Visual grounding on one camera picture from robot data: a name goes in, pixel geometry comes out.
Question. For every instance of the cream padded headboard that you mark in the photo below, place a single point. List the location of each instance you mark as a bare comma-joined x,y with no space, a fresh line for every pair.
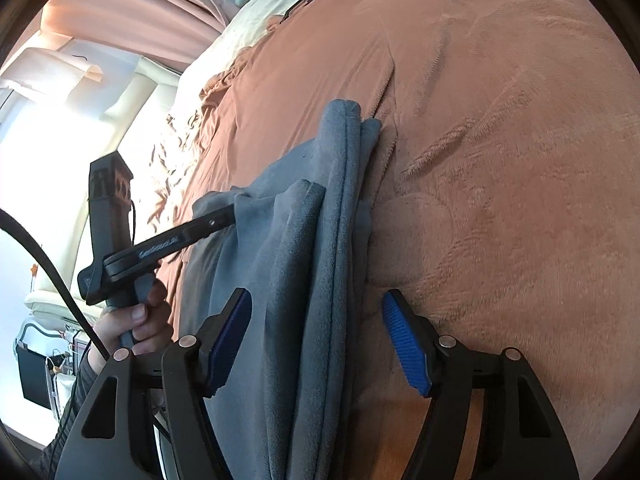
130,110

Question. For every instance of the person's left hand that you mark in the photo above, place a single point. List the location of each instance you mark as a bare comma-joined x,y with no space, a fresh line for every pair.
147,322

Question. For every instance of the pink curtain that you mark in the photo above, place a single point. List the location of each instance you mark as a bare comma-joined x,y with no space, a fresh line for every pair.
150,10

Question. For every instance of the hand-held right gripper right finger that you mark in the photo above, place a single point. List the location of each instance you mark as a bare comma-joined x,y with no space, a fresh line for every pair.
407,345

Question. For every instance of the black box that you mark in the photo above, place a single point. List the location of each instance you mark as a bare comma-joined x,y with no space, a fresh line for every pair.
32,370

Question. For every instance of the cream bedsheet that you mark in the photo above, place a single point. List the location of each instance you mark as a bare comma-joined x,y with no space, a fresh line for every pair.
225,45

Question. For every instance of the grey t-shirt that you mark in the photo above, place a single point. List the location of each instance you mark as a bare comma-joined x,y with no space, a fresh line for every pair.
310,260

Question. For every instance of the person's left forearm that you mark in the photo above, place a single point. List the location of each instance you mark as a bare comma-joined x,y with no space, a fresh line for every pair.
70,410

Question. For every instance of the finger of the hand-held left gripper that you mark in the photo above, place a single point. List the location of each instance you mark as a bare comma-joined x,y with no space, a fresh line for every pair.
215,221

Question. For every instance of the orange blanket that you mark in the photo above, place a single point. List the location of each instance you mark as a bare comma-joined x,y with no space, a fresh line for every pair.
500,160

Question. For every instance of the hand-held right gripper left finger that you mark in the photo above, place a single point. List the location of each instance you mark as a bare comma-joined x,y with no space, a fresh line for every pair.
227,345

